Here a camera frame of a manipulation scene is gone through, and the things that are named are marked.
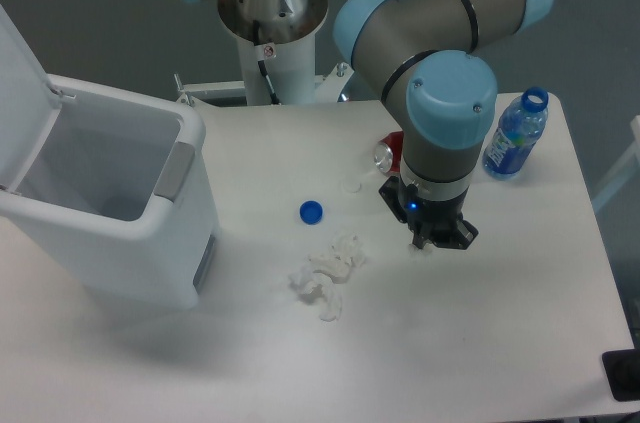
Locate white frame at right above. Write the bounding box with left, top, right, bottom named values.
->
left=591, top=115, right=639, bottom=214

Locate crumpled white paper pile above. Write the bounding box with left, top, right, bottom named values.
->
left=288, top=232, right=366, bottom=322

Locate red soda can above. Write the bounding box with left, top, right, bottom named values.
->
left=373, top=131, right=404, bottom=175

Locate white trash bin lid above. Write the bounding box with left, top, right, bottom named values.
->
left=1, top=11, right=76, bottom=190

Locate white trash bin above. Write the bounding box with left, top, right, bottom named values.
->
left=1, top=77, right=219, bottom=308

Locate blue plastic water bottle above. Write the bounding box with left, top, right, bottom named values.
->
left=482, top=87, right=549, bottom=180

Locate black device at edge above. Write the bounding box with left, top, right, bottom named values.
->
left=602, top=349, right=639, bottom=402

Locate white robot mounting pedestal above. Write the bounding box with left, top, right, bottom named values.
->
left=173, top=0, right=354, bottom=107

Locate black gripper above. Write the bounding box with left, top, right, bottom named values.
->
left=379, top=176, right=478, bottom=249

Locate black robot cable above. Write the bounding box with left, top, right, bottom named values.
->
left=252, top=20, right=281, bottom=106

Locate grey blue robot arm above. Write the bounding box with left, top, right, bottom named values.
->
left=188, top=0, right=554, bottom=249

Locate blue bottle cap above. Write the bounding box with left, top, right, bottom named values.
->
left=299, top=200, right=324, bottom=225

